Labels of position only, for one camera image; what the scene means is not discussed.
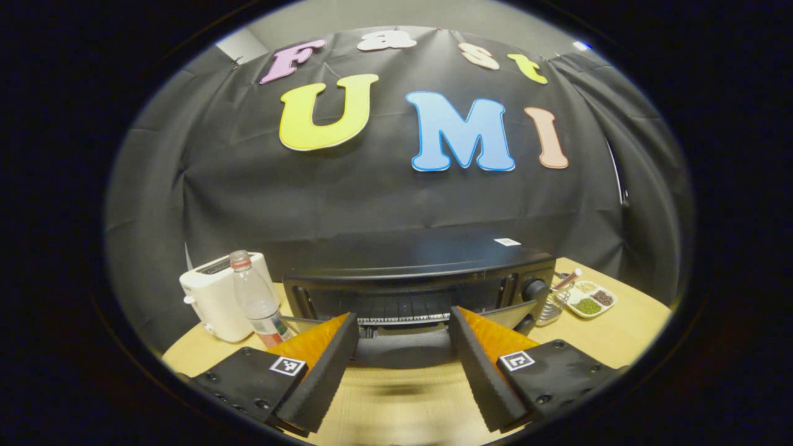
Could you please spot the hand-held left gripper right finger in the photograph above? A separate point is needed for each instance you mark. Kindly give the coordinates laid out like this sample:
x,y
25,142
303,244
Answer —
x,y
483,378

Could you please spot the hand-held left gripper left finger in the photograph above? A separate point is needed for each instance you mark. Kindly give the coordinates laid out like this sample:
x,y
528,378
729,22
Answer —
x,y
322,378

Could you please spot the black electric oven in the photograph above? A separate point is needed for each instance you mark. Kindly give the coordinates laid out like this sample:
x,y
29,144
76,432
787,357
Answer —
x,y
421,254

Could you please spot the clear ribbed glass cup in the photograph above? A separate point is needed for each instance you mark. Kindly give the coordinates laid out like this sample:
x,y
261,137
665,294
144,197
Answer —
x,y
551,306

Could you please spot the clear plastic water bottle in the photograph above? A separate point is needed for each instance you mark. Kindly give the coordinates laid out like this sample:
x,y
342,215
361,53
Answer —
x,y
257,303

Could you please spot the white divided dish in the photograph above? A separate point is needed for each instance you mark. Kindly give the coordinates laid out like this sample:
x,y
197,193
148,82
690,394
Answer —
x,y
573,308

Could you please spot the green beans pile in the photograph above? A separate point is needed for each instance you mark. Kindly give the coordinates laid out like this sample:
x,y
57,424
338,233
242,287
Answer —
x,y
587,306

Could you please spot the brown stick with white tip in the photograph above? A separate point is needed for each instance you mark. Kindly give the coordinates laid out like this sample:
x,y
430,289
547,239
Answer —
x,y
567,280

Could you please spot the white toaster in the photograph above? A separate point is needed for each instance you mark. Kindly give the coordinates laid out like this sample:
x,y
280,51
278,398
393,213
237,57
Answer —
x,y
210,303

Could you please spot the yellow beans pile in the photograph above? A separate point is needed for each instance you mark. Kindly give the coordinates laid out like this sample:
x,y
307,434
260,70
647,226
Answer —
x,y
585,287

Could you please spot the dark red beans pile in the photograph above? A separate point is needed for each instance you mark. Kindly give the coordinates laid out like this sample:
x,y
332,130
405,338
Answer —
x,y
602,298

